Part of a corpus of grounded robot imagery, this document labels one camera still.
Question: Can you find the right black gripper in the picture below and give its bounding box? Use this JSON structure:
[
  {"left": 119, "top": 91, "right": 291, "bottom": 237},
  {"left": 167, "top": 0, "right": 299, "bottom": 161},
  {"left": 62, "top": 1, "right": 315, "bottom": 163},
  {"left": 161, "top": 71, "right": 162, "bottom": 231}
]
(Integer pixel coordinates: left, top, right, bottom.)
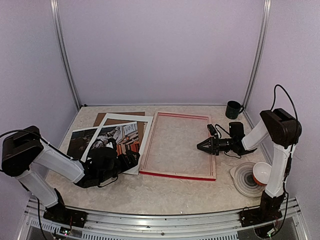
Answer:
[{"left": 197, "top": 134, "right": 236, "bottom": 155}]

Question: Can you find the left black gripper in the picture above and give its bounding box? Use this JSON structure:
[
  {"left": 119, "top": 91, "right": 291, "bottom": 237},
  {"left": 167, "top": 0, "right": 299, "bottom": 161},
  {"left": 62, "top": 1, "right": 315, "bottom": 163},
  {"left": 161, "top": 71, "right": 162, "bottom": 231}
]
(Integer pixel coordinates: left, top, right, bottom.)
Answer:
[{"left": 99, "top": 150, "right": 140, "bottom": 183}]

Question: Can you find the cat and books photo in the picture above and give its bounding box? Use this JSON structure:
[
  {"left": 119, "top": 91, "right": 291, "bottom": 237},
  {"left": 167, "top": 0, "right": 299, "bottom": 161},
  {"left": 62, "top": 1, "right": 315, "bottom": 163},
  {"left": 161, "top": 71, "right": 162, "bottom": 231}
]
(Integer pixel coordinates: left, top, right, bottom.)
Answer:
[{"left": 67, "top": 121, "right": 140, "bottom": 160}]

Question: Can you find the red wooden picture frame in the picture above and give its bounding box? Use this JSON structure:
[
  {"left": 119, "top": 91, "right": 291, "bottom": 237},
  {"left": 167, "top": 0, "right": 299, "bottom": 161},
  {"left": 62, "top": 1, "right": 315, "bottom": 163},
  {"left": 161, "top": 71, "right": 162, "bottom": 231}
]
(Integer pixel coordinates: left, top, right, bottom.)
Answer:
[{"left": 138, "top": 111, "right": 217, "bottom": 182}]

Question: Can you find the clear acrylic sheet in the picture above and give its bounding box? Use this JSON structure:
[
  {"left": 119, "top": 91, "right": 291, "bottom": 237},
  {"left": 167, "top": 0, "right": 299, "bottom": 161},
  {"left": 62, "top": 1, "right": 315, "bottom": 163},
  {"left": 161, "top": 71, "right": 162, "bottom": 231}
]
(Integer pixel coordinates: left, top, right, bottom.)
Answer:
[{"left": 149, "top": 115, "right": 211, "bottom": 173}]

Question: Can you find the white photo mat board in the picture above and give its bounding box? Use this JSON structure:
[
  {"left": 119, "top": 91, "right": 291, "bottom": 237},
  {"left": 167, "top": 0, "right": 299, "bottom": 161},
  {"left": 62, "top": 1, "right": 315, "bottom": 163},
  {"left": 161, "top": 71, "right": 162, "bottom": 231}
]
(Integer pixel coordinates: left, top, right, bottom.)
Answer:
[{"left": 82, "top": 113, "right": 153, "bottom": 178}]

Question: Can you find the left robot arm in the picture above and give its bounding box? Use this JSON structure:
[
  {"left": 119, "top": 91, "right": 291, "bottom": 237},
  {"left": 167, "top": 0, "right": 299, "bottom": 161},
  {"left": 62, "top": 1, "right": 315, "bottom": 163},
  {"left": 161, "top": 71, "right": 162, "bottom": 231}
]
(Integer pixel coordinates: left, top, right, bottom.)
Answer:
[{"left": 0, "top": 125, "right": 140, "bottom": 223}]

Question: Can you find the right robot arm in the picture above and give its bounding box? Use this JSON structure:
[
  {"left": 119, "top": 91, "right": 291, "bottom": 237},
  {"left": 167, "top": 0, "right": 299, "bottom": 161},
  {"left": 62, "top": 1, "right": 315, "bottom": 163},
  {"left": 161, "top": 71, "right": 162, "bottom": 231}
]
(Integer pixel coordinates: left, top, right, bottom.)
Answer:
[{"left": 196, "top": 105, "right": 302, "bottom": 222}]

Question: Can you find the brown backing board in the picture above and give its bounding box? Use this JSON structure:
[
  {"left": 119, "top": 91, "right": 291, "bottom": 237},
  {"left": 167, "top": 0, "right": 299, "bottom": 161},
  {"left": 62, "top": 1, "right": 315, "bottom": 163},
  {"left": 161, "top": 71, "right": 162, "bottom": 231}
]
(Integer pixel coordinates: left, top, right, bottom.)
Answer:
[{"left": 93, "top": 111, "right": 145, "bottom": 127}]

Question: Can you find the dark green mug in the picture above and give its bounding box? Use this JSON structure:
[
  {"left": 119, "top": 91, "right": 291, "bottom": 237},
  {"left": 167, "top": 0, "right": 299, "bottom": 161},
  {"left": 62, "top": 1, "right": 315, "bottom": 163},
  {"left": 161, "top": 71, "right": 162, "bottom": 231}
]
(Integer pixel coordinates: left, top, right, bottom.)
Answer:
[{"left": 225, "top": 100, "right": 244, "bottom": 120}]

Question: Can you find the clear glass plate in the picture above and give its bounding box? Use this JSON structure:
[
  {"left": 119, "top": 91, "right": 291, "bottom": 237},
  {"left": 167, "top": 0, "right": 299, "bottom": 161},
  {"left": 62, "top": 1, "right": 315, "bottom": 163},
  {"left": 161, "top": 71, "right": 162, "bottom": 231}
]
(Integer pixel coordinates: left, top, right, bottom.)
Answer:
[{"left": 230, "top": 162, "right": 272, "bottom": 199}]

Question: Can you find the white orange bowl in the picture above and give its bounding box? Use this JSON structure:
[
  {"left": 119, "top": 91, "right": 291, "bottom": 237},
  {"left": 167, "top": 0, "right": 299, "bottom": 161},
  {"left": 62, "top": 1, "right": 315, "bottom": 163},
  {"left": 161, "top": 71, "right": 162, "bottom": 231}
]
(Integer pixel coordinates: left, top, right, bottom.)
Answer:
[{"left": 252, "top": 162, "right": 272, "bottom": 187}]

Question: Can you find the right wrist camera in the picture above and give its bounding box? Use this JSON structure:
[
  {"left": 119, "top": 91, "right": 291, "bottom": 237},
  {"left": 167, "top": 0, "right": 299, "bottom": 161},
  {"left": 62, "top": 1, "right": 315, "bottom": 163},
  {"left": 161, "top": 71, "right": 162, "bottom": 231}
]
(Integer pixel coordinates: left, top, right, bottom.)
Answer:
[{"left": 207, "top": 124, "right": 222, "bottom": 139}]

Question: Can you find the front aluminium rail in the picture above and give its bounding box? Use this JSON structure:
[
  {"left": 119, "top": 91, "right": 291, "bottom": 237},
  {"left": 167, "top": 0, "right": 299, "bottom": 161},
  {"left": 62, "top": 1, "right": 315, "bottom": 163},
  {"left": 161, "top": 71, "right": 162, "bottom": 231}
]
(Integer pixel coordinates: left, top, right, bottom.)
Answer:
[{"left": 18, "top": 198, "right": 308, "bottom": 240}]

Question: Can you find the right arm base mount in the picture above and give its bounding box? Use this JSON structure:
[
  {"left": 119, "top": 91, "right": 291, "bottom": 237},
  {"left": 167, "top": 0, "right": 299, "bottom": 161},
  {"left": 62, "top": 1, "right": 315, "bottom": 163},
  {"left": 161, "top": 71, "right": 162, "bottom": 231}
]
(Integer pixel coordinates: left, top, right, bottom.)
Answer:
[{"left": 238, "top": 208, "right": 283, "bottom": 228}]

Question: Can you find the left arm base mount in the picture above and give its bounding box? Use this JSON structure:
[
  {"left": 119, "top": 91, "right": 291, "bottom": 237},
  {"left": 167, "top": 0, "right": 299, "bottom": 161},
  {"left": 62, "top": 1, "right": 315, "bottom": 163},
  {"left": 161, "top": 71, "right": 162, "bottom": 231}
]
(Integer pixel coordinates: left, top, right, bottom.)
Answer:
[{"left": 43, "top": 208, "right": 88, "bottom": 228}]

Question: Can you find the right aluminium post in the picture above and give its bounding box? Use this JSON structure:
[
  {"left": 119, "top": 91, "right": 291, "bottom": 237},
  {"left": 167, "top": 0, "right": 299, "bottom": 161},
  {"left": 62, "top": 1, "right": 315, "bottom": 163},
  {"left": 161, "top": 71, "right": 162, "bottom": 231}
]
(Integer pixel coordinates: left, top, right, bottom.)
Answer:
[{"left": 243, "top": 0, "right": 272, "bottom": 109}]

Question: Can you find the aluminium post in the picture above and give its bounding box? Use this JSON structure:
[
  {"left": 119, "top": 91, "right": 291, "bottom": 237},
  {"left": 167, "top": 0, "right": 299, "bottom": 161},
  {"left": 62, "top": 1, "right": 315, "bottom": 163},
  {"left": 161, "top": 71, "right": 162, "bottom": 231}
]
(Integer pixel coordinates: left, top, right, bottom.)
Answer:
[
  {"left": 243, "top": 0, "right": 272, "bottom": 109},
  {"left": 50, "top": 0, "right": 82, "bottom": 111}
]

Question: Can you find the left aluminium post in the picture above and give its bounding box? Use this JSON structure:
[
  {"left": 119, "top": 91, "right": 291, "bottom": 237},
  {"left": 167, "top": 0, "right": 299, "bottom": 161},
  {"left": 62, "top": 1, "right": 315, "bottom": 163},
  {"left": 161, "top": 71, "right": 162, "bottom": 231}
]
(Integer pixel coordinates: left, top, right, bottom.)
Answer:
[{"left": 50, "top": 0, "right": 82, "bottom": 111}]

